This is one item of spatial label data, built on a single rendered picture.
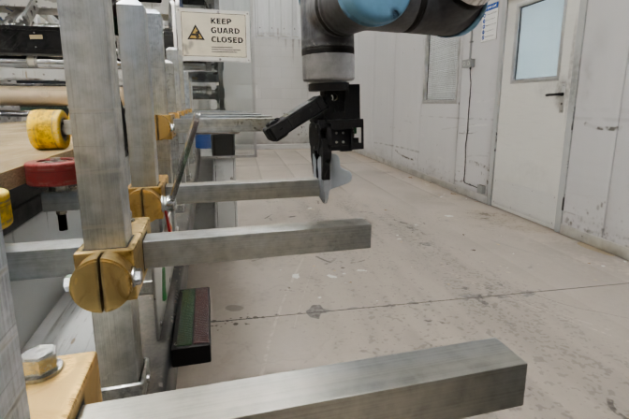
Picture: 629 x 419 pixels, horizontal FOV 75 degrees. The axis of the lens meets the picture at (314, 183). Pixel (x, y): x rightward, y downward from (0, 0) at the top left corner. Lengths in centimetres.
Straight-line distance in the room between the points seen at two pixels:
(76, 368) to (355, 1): 49
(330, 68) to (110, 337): 48
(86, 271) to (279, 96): 898
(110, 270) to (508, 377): 31
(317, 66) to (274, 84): 863
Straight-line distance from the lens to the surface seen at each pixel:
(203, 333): 58
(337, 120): 70
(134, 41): 65
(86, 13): 41
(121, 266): 40
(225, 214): 305
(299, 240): 47
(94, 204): 41
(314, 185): 72
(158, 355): 55
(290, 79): 936
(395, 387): 26
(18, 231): 80
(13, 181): 73
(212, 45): 295
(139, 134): 65
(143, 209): 65
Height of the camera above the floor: 99
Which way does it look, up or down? 11 degrees down
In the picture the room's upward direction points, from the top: straight up
